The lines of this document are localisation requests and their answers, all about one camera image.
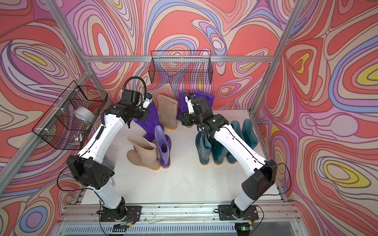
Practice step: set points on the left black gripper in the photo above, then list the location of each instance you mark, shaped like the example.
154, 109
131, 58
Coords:
143, 118

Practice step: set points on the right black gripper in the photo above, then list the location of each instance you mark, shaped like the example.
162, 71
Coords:
185, 119

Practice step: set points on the teal rain boot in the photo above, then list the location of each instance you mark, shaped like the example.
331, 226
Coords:
249, 135
218, 151
237, 128
203, 147

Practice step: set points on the beige rain boot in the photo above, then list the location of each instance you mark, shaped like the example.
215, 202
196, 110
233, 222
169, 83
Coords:
144, 153
167, 111

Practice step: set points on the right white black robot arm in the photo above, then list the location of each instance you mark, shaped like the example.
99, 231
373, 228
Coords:
261, 173

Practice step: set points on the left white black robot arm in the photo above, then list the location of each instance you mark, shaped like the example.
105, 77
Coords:
90, 166

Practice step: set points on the back thin purple rain boot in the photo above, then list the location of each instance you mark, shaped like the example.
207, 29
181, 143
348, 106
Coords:
183, 107

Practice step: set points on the white tape roll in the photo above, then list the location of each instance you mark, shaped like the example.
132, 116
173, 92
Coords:
83, 114

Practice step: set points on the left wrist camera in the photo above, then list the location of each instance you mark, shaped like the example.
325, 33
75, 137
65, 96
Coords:
147, 101

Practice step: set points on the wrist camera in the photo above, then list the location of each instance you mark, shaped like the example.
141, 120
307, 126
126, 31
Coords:
147, 101
188, 99

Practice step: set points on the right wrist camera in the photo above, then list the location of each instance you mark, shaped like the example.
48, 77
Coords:
188, 99

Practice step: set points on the back black wire basket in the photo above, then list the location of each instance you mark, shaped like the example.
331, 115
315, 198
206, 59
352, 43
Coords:
193, 67

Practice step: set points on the black wire basket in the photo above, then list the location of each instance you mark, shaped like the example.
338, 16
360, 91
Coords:
59, 127
193, 67

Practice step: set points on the left black wire basket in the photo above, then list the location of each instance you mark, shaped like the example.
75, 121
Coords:
59, 127

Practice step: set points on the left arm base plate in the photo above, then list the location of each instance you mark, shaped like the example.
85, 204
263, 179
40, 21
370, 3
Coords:
129, 214

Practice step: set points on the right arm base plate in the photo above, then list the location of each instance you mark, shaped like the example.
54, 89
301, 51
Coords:
231, 212

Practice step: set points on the aluminium front rail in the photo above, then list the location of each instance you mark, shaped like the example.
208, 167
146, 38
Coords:
199, 212

